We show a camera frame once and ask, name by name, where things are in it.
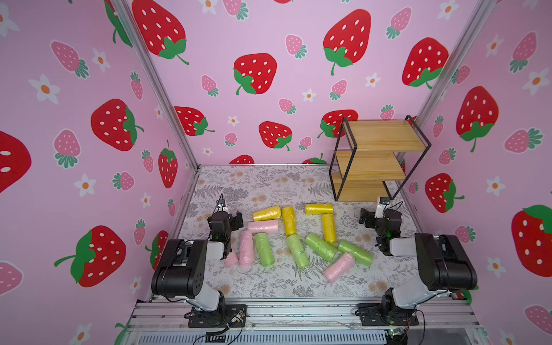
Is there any yellow trash bag roll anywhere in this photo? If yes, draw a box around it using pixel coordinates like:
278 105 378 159
305 204 334 215
252 206 281 221
282 206 297 237
321 214 338 245

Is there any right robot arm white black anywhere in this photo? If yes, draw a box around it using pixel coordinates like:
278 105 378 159
359 208 477 316

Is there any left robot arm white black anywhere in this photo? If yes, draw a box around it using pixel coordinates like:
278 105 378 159
151 210 244 312

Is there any pink trash bag roll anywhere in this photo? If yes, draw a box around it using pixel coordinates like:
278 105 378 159
239 230 255 267
323 253 355 283
247 220 279 234
224 251 239 268

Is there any green trash bag roll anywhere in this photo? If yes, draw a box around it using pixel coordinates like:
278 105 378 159
286 234 310 269
253 233 275 267
338 241 373 267
305 234 338 262

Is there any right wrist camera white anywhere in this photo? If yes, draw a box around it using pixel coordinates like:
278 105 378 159
375 196 390 219

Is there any wooden shelf black metal frame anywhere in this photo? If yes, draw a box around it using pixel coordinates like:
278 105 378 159
329 116 431 202

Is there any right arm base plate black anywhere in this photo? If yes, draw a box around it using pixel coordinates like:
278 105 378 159
354 303 419 327

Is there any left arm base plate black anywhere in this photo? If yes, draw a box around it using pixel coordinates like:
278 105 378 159
184 304 247 329

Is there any aluminium rail frame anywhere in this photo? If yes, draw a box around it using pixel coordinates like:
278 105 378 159
117 297 491 344

